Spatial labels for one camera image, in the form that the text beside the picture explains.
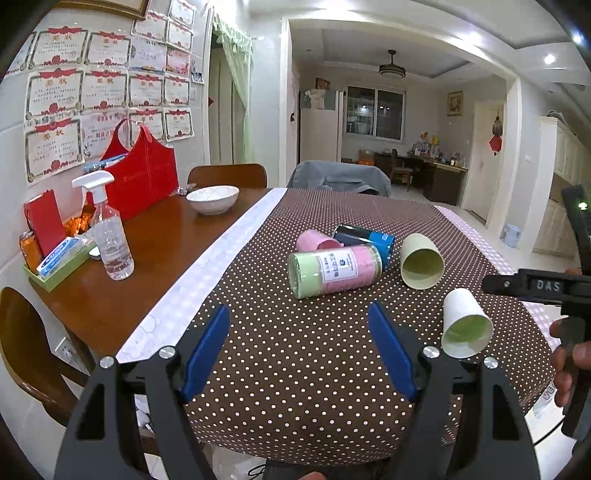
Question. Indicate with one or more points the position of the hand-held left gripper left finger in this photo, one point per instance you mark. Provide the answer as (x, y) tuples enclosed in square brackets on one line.
[(207, 350)]

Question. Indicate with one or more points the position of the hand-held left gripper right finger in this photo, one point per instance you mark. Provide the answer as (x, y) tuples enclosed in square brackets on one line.
[(391, 355)]

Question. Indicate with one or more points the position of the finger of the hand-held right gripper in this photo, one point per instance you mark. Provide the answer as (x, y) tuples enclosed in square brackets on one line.
[(505, 283)]

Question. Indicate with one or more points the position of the white paper cup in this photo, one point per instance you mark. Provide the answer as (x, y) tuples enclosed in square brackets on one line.
[(457, 310)]

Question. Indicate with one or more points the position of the green cup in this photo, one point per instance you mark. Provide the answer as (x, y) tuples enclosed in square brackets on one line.
[(418, 253)]

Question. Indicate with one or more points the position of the pink cup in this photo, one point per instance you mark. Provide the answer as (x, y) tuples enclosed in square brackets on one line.
[(311, 241)]

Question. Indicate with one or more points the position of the person's right hand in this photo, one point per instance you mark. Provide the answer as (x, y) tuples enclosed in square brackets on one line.
[(564, 362)]

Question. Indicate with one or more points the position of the light blue bin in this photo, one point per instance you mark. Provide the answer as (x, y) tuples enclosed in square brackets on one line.
[(511, 236)]

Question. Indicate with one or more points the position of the cream cabinet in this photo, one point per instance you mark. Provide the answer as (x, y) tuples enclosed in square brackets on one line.
[(563, 161)]

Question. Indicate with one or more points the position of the brown polka-dot tablecloth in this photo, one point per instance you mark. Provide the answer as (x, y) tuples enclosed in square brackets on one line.
[(300, 369)]

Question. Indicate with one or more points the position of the pink and green canister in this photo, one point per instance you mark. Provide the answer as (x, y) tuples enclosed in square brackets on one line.
[(353, 268)]

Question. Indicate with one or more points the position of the white door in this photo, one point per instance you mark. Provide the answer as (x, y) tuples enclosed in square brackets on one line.
[(480, 184)]

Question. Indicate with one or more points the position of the blue cylindrical can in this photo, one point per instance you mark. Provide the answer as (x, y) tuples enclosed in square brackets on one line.
[(379, 243)]

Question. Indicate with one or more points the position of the wooden desk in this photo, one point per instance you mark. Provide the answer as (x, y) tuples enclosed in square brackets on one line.
[(438, 182)]

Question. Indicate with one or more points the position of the red door decoration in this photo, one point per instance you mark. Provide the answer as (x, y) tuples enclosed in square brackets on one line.
[(496, 138)]

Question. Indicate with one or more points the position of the clear spray bottle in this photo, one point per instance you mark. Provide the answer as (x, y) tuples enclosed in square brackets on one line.
[(111, 242)]

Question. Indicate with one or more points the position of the white bowl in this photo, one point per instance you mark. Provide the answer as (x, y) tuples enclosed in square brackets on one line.
[(212, 204)]

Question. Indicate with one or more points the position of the wooden desk chair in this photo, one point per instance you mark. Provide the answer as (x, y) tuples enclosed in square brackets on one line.
[(400, 173)]

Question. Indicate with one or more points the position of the green tray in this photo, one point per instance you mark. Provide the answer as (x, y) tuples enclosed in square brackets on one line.
[(62, 278)]

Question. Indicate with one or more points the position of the blue white tissue packet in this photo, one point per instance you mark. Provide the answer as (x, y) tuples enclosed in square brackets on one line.
[(60, 257)]

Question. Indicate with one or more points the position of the round-backed wooden chair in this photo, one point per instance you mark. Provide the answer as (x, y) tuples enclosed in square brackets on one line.
[(27, 350)]

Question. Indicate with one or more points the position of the orange snack packet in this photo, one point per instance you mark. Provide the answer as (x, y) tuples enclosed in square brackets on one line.
[(77, 225)]

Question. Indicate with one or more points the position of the recessed ceiling light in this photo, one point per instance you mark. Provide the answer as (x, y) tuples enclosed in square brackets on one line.
[(549, 58), (578, 39)]

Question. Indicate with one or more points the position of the red tote bag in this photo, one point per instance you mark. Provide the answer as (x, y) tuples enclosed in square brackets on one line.
[(143, 177)]

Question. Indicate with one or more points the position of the framed painting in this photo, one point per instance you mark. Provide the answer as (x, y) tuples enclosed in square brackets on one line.
[(455, 103)]

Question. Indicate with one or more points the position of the orange box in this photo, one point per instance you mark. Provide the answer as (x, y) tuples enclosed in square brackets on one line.
[(365, 158)]

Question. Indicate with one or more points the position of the grey covered chair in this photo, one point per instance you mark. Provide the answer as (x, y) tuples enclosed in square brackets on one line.
[(332, 175)]

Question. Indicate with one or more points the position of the orange drink can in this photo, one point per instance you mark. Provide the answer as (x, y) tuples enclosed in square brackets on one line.
[(30, 251)]

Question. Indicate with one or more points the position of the red flat box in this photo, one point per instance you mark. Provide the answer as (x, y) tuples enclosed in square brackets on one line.
[(46, 221)]

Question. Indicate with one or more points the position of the window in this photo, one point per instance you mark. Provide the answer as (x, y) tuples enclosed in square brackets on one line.
[(388, 113)]

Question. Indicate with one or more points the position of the blue white package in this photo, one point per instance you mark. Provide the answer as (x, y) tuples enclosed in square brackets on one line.
[(102, 163)]

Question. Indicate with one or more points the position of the white refrigerator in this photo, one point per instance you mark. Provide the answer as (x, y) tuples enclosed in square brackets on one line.
[(318, 134)]

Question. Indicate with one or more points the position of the ceiling lamp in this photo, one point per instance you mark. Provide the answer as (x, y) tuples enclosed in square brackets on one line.
[(392, 69)]

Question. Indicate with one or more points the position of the green curtain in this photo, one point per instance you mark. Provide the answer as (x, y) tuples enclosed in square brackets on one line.
[(240, 83)]

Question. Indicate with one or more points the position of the wall outlet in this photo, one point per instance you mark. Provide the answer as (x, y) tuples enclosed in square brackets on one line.
[(67, 349)]

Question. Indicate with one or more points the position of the wall of award certificates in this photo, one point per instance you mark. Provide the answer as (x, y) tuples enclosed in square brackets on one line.
[(55, 92)]

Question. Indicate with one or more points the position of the wooden picture frame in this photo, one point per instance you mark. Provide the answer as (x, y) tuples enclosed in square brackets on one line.
[(106, 7)]

